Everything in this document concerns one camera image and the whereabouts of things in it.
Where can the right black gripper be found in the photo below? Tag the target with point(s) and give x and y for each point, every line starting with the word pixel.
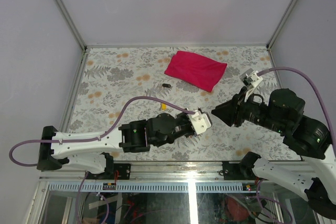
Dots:
pixel 232 109

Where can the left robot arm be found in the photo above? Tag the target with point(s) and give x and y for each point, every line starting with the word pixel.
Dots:
pixel 90 151

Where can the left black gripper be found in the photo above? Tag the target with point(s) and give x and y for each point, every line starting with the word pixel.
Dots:
pixel 190 134

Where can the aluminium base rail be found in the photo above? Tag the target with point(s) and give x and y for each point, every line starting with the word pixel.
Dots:
pixel 155 171

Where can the magenta cloth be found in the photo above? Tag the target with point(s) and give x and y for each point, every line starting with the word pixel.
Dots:
pixel 196 69

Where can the white slotted cable duct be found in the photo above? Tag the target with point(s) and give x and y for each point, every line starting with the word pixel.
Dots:
pixel 133 187

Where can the floral table mat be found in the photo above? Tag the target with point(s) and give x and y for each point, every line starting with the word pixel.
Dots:
pixel 115 80

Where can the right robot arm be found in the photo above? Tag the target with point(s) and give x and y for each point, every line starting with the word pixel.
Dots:
pixel 307 137

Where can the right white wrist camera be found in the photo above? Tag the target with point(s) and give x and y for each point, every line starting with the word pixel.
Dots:
pixel 251 81

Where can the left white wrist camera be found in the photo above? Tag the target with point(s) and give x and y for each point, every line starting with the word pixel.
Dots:
pixel 200 121

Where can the black key tag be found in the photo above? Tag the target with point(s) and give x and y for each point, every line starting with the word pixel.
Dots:
pixel 165 85

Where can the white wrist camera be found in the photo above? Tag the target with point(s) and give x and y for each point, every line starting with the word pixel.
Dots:
pixel 200 121
pixel 251 81

